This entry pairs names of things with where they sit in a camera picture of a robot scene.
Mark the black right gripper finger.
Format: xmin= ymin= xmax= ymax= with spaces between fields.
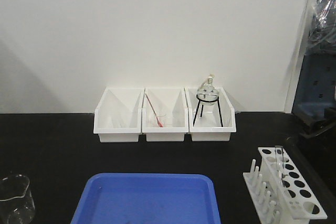
xmin=324 ymin=108 xmax=336 ymax=119
xmin=300 ymin=119 xmax=335 ymax=138

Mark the clear glass beaker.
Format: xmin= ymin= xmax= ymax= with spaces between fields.
xmin=1 ymin=174 xmax=36 ymax=223

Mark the glass alcohol lamp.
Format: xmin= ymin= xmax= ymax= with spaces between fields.
xmin=196 ymin=74 xmax=219 ymax=105

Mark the clear plastic bag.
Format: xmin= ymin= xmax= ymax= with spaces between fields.
xmin=306 ymin=0 xmax=335 ymax=55

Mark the small beaker in bin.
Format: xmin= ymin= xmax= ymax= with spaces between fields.
xmin=149 ymin=114 xmax=173 ymax=127

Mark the middle white storage bin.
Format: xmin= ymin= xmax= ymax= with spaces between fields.
xmin=142 ymin=88 xmax=188 ymax=142

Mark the black wire tripod stand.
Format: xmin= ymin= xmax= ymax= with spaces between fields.
xmin=193 ymin=94 xmax=224 ymax=127

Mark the blue plastic tray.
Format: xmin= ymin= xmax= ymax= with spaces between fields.
xmin=71 ymin=173 xmax=221 ymax=223

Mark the black lab sink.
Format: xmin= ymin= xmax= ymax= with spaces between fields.
xmin=285 ymin=135 xmax=335 ymax=205

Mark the grey pegboard drying rack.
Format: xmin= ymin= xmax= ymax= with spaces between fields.
xmin=292 ymin=53 xmax=335 ymax=125

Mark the right white storage bin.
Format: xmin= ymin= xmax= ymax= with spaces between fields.
xmin=184 ymin=87 xmax=236 ymax=142

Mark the left white storage bin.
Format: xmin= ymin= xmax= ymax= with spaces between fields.
xmin=93 ymin=87 xmax=144 ymax=143

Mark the clear glass test tube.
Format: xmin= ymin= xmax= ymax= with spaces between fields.
xmin=275 ymin=145 xmax=285 ymax=187

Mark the white test tube rack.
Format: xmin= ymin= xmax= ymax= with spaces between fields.
xmin=243 ymin=147 xmax=328 ymax=223

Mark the white storage bin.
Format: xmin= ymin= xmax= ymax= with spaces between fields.
xmin=184 ymin=87 xmax=236 ymax=142
xmin=93 ymin=87 xmax=144 ymax=143
xmin=142 ymin=88 xmax=188 ymax=142

